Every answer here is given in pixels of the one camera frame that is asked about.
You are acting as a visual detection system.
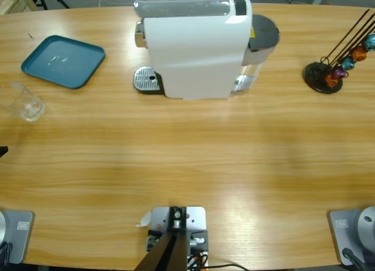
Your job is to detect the black mount cable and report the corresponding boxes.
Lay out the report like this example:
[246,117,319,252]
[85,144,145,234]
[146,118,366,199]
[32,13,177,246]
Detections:
[204,263,250,271]

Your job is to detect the black capsule holder stand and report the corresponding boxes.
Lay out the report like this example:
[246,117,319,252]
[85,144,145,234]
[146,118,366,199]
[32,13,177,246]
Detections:
[303,8,375,94]

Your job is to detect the large teal coffee capsule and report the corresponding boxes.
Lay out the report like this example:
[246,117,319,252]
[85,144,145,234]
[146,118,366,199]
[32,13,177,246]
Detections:
[363,33,375,52]

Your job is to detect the white capsule coffee machine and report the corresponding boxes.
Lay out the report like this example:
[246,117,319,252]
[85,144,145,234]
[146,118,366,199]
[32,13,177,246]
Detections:
[133,0,260,101]

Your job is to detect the teal plastic tray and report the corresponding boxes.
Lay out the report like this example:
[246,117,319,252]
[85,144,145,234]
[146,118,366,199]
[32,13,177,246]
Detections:
[20,35,106,90]

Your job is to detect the orange coffee capsule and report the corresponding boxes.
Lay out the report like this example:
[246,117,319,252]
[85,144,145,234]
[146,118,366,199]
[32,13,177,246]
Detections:
[350,45,369,63]
[324,73,338,89]

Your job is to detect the clear water tank grey lid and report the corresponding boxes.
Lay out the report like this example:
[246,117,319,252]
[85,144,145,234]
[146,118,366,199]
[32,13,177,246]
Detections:
[241,14,281,78]

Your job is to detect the white camera mount dark post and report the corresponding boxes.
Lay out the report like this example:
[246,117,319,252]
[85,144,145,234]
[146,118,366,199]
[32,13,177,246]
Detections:
[134,205,209,271]

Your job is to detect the orange wire bundle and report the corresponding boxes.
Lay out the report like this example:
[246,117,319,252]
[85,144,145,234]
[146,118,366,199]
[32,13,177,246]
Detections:
[187,251,207,267]

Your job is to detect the black base cable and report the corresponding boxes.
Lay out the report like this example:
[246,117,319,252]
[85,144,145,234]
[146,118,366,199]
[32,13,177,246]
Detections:
[342,247,367,271]

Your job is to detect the clear drinking glass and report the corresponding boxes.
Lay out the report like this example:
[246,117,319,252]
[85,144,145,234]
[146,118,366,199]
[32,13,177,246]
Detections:
[0,82,47,123]

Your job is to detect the small teal coffee capsule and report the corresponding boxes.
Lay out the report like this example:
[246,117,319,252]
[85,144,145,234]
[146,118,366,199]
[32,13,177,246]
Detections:
[341,57,356,72]

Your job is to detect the white paper tag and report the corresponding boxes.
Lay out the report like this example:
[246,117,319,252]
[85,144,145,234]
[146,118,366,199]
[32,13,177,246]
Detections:
[135,211,152,228]

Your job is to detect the purple coffee capsule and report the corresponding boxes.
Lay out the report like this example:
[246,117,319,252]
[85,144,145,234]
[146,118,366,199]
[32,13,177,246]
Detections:
[332,66,348,80]

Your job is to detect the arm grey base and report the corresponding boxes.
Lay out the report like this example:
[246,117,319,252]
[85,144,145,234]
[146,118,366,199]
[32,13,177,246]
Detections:
[327,205,375,266]
[0,209,35,265]

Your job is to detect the black chair legs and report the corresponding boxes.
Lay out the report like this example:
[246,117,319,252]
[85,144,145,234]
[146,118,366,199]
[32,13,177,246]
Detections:
[28,0,71,11]

